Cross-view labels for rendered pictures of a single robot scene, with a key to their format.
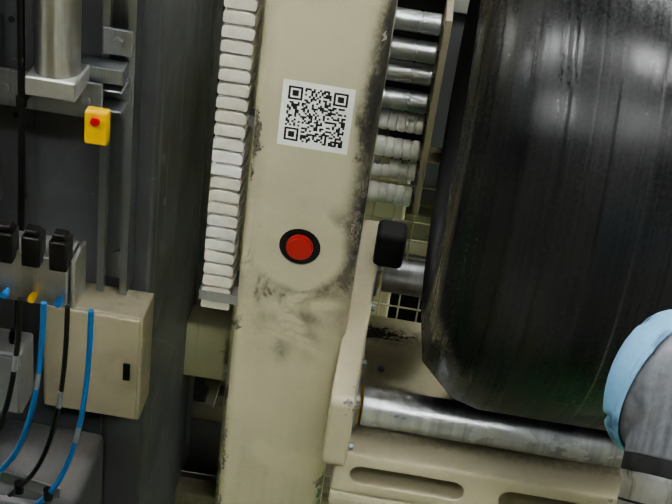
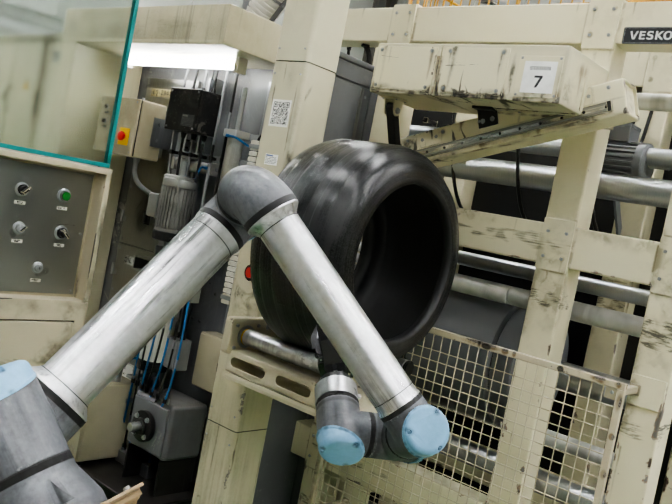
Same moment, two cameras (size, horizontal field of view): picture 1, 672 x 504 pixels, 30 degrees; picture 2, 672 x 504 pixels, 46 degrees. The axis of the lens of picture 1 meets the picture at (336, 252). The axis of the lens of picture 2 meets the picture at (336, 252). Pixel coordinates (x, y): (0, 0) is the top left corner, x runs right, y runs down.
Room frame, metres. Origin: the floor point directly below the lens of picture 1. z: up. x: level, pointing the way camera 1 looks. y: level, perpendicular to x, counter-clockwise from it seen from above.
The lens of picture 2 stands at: (-0.42, -1.50, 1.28)
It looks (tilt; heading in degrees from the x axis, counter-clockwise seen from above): 3 degrees down; 38
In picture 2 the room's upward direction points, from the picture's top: 11 degrees clockwise
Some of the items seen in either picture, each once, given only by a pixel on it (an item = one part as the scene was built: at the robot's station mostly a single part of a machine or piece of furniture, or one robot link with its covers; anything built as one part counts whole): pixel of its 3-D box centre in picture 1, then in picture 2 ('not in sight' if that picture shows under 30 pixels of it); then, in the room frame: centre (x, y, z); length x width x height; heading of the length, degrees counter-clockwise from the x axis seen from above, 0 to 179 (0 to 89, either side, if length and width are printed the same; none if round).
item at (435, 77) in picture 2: not in sight; (483, 81); (1.54, -0.36, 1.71); 0.61 x 0.25 x 0.15; 88
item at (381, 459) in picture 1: (490, 471); (284, 377); (1.11, -0.21, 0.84); 0.36 x 0.09 x 0.06; 88
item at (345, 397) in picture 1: (357, 332); (279, 335); (1.26, -0.04, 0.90); 0.40 x 0.03 x 0.10; 178
